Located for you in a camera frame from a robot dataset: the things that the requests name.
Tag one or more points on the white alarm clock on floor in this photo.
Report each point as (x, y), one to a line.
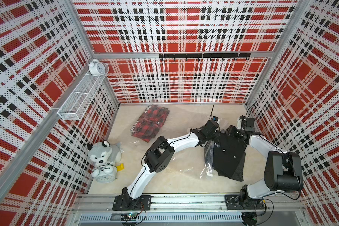
(104, 174)

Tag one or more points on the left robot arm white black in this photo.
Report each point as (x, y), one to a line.
(136, 188)

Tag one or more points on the clear plastic vacuum bag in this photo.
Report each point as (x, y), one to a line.
(160, 153)

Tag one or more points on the aluminium mounting rail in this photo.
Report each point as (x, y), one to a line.
(205, 202)

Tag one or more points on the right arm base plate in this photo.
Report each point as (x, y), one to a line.
(236, 202)

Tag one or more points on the white alarm clock on shelf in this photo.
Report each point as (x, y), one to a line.
(96, 67)

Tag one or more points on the black hook rail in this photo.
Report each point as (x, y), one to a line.
(204, 55)

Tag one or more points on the electronics board with cables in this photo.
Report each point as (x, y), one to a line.
(129, 219)

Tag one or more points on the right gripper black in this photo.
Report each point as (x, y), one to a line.
(231, 129)

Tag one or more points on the yellow small block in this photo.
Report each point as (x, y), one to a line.
(120, 167)

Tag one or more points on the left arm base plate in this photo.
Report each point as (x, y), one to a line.
(122, 203)

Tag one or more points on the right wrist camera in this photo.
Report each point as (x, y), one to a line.
(240, 122)

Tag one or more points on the white wire mesh shelf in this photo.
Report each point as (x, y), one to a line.
(76, 105)

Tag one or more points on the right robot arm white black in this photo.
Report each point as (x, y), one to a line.
(282, 173)

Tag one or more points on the red black plaid shirt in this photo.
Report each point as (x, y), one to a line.
(150, 122)

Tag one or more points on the grey husky plush toy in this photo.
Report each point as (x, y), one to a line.
(104, 153)

